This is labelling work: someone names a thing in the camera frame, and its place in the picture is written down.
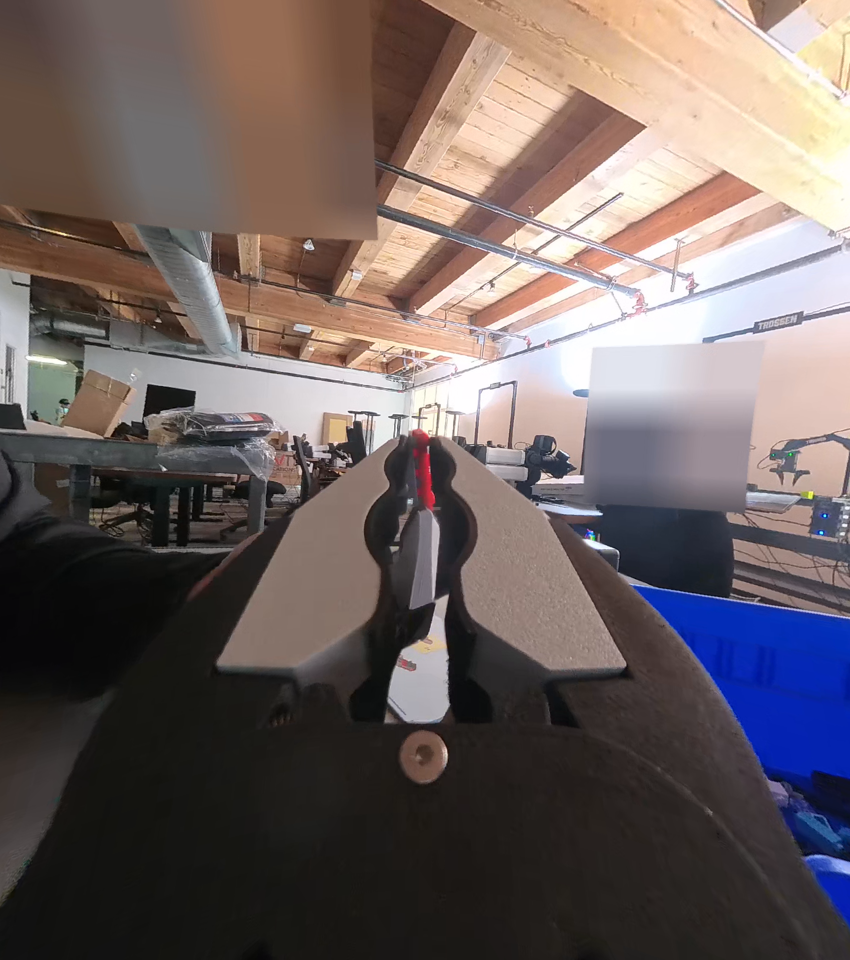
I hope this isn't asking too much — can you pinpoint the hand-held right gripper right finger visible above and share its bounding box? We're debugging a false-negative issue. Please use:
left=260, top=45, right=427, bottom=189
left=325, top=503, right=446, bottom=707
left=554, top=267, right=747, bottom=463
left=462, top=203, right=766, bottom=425
left=428, top=437, right=628, bottom=725

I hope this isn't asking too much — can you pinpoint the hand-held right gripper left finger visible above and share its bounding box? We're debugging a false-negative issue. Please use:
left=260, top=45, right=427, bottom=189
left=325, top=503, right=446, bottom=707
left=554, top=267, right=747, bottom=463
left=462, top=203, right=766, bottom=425
left=216, top=437, right=417, bottom=725

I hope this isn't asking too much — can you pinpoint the grey toy brick plate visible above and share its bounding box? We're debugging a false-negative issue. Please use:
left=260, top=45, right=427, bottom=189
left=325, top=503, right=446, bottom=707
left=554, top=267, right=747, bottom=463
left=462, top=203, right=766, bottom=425
left=391, top=506, right=442, bottom=610

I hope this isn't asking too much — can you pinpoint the red toy brick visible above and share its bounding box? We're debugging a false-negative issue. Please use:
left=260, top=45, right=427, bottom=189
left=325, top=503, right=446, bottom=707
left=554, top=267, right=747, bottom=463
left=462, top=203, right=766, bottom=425
left=410, top=429, right=438, bottom=513

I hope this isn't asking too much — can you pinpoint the person's left forearm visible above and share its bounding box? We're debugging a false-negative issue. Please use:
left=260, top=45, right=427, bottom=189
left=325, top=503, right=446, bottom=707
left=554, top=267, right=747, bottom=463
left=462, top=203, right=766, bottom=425
left=0, top=516, right=246, bottom=699

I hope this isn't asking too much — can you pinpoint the white flat box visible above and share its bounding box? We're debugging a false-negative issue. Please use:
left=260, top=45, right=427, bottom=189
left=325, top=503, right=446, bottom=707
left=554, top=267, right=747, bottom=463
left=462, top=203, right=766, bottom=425
left=531, top=474, right=592, bottom=505

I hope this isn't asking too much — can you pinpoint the pale instruction booklet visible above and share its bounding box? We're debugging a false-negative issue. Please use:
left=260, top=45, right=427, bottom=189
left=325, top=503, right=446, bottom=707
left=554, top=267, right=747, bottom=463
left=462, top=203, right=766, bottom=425
left=387, top=633, right=447, bottom=725

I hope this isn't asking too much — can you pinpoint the plastic-wrapped dark bundle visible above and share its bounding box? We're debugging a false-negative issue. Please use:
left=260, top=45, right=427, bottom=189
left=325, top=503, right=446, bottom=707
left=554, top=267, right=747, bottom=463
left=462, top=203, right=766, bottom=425
left=146, top=407, right=279, bottom=481

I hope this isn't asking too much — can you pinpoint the black monitor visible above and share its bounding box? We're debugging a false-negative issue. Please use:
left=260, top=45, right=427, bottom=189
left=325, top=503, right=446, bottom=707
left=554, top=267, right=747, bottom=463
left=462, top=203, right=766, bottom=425
left=143, top=384, right=197, bottom=421

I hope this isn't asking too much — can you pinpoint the steel workbench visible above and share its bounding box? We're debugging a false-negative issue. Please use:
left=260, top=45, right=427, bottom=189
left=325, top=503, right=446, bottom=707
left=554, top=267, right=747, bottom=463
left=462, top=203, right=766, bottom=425
left=0, top=429, right=268, bottom=549

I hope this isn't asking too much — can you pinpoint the black electronics box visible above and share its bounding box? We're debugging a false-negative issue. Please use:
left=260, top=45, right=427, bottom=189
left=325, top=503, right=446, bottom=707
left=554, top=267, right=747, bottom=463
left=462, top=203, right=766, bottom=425
left=809, top=495, right=850, bottom=541

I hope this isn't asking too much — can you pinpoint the grey ceiling pipe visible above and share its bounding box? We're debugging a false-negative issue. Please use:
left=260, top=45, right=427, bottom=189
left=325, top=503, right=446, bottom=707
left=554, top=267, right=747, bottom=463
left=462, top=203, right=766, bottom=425
left=378, top=204, right=642, bottom=299

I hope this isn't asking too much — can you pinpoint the black ceiling pipe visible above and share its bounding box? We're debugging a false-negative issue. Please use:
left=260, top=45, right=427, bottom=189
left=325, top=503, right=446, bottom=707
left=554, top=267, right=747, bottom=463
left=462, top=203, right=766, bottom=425
left=376, top=159, right=696, bottom=282

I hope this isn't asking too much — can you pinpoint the large pile of toy bricks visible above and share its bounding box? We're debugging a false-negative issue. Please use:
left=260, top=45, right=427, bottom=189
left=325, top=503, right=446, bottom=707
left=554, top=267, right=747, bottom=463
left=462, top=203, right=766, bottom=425
left=766, top=776, right=850, bottom=875

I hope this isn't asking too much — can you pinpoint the silver ventilation duct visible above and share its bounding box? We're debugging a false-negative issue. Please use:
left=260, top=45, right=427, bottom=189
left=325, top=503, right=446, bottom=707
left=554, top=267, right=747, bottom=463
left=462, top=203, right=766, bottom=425
left=132, top=225, right=244, bottom=360

